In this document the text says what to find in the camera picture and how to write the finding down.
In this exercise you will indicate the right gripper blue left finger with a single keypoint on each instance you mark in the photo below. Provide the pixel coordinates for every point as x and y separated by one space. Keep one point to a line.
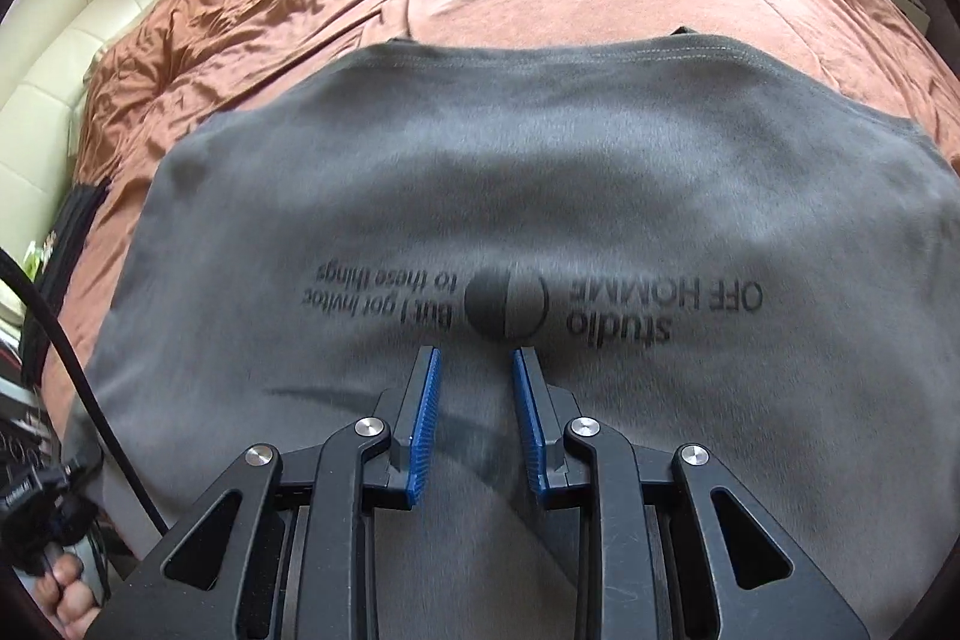
282 544

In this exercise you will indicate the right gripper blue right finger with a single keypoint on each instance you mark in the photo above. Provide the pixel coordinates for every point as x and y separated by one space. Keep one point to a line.
671 544

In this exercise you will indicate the grey t-shirt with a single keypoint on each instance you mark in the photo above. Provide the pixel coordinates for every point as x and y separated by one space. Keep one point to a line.
701 243

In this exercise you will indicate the person's left hand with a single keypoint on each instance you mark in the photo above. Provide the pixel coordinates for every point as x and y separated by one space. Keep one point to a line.
65 599

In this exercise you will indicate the black folded printed shirt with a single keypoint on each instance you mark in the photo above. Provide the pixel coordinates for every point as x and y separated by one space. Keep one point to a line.
68 235

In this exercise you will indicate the orange-brown bed blanket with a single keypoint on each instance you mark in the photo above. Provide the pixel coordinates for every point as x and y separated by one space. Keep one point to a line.
183 60

